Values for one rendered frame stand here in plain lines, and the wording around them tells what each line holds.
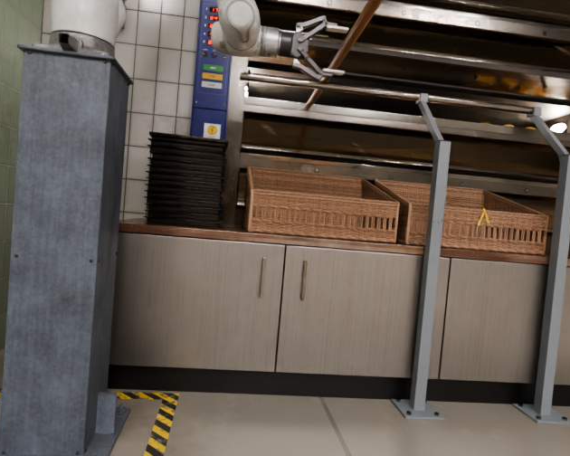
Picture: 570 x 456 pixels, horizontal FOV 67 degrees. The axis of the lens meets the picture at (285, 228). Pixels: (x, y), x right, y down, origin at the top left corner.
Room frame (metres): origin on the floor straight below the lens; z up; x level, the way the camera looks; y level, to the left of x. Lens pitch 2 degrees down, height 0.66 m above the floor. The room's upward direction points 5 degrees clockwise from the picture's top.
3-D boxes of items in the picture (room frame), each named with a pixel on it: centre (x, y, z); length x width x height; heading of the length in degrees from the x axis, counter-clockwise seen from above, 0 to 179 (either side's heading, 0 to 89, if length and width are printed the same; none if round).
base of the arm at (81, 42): (1.13, 0.57, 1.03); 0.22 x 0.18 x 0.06; 8
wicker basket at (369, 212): (1.79, -0.11, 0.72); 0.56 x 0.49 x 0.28; 98
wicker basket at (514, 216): (1.85, -0.70, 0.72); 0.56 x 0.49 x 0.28; 95
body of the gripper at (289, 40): (1.39, 0.02, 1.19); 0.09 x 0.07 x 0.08; 96
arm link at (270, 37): (1.38, 0.09, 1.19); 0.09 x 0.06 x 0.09; 6
